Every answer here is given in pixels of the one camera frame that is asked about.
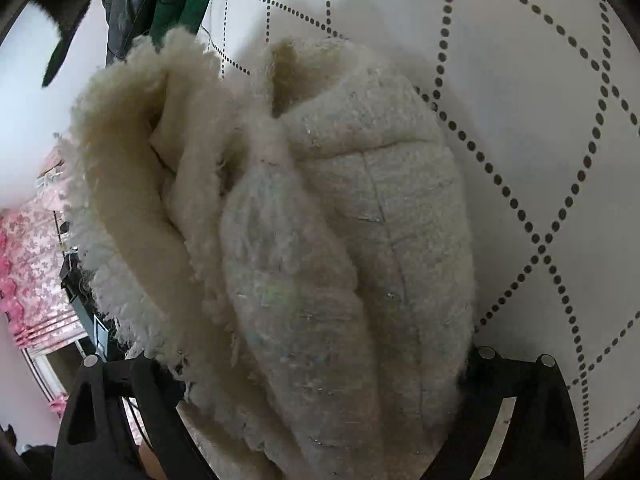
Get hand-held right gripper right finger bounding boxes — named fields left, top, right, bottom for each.
left=425, top=344, right=586, bottom=480

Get white fluffy jacket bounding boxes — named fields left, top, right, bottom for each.
left=52, top=27, right=476, bottom=480

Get white checked floral mat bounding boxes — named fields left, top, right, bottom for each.
left=200, top=0, right=640, bottom=476

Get black and green jacket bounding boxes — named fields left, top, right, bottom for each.
left=92, top=0, right=228, bottom=67

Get black fuzzy object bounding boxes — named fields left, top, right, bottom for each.
left=42, top=0, right=96, bottom=87

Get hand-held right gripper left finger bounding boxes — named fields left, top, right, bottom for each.
left=52, top=351, right=217, bottom=480

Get dark furniture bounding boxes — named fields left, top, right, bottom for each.
left=60, top=247, right=126, bottom=361

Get pink floral curtain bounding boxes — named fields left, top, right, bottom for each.
left=0, top=152, right=86, bottom=351

